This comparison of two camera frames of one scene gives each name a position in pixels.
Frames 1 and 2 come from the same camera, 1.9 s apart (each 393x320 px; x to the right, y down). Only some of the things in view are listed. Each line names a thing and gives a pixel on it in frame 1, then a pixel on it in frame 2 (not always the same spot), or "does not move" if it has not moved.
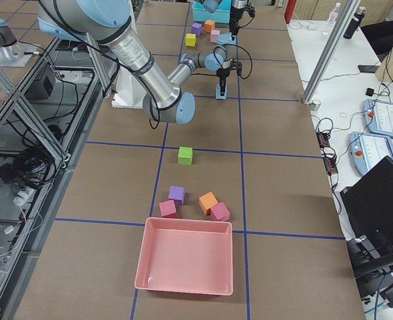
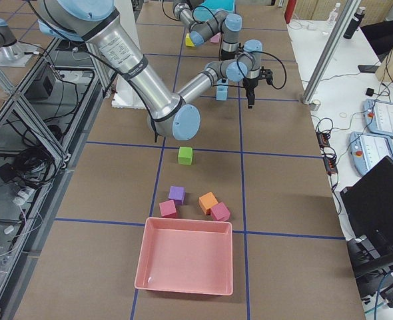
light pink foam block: [214, 36] does not move
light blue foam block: [218, 93] does not move
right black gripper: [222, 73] → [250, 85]
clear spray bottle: [334, 14] does not move
